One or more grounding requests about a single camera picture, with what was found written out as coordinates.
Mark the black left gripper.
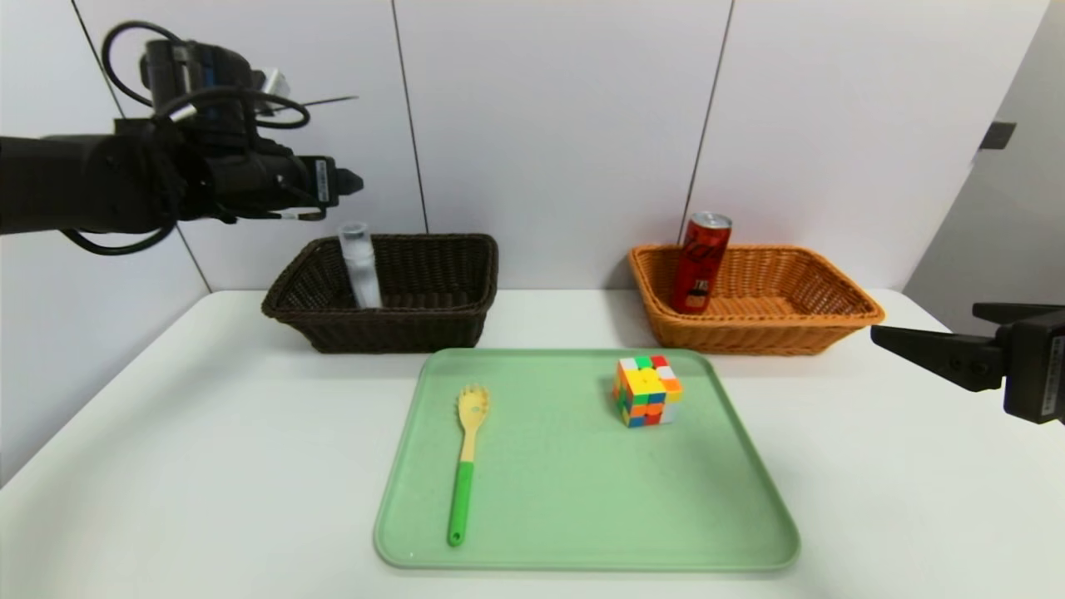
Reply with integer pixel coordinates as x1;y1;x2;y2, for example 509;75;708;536
257;150;364;209

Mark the beige pasta spoon green handle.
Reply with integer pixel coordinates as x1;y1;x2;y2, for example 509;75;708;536
447;384;491;549

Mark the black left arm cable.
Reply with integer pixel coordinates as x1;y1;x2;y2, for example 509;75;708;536
102;21;311;131

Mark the multicoloured puzzle cube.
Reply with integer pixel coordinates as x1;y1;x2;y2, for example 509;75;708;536
613;355;685;428

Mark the dark brown wicker basket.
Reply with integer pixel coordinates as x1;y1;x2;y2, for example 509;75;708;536
260;233;500;354

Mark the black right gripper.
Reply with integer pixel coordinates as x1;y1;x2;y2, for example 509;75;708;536
869;302;1065;426

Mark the light green plastic tray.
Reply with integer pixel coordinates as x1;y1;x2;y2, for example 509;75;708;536
373;348;801;573

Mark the orange wicker basket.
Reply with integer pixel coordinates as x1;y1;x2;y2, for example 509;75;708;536
628;243;887;357

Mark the clear plastic tube bottle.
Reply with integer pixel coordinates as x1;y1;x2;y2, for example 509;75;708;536
337;222;384;310

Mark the red soda can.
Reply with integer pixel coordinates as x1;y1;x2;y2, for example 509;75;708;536
671;211;734;315

